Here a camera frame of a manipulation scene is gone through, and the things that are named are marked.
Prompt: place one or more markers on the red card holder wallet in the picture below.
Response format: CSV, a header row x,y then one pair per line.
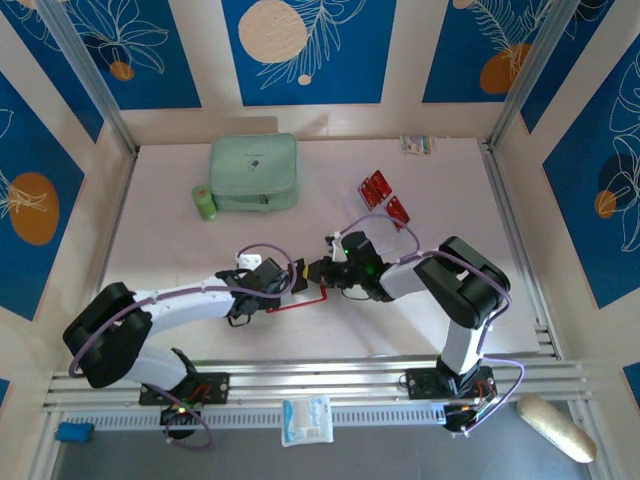
x,y
300,301

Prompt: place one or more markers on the clear acrylic card tray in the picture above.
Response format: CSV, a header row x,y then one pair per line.
x,y
376,210

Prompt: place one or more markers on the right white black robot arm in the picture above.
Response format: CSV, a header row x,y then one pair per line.
x,y
462,285

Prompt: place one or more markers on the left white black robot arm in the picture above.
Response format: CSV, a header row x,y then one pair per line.
x,y
107,335

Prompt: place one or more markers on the red credit card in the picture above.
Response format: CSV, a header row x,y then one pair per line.
x,y
398,212
370,192
381,182

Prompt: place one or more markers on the green cylindrical roll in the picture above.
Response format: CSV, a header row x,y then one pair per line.
x,y
205,202

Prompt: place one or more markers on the mint green zip pouch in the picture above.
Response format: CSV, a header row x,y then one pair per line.
x,y
252,165

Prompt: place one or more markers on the white gauze packet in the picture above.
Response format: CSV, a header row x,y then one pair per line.
x,y
306,420

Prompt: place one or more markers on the black controller board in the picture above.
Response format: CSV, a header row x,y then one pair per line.
x,y
180,416
462,420

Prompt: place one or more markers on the printed paper leaflet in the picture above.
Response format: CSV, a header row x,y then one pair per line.
x,y
416,144

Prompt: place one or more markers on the blue sponge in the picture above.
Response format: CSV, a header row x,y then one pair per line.
x,y
74,432

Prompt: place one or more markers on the beige cork roll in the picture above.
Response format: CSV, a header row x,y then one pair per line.
x,y
555,427

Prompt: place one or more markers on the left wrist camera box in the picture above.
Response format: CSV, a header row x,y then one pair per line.
x,y
270,272

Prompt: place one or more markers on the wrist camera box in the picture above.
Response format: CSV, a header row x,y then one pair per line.
x,y
270,272
360,247

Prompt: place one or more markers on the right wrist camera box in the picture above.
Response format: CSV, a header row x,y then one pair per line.
x,y
360,247

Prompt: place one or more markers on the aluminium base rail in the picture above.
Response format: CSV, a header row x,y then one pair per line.
x,y
310,377

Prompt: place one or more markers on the aluminium side rail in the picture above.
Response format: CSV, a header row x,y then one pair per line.
x,y
122,200
505,200

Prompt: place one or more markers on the blue floral wall panel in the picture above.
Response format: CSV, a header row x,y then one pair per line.
x,y
450,50
20,275
600,250
350,50
150,75
575,50
55,60

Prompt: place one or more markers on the aluminium corner post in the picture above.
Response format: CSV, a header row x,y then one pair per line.
x,y
535,65
90,70

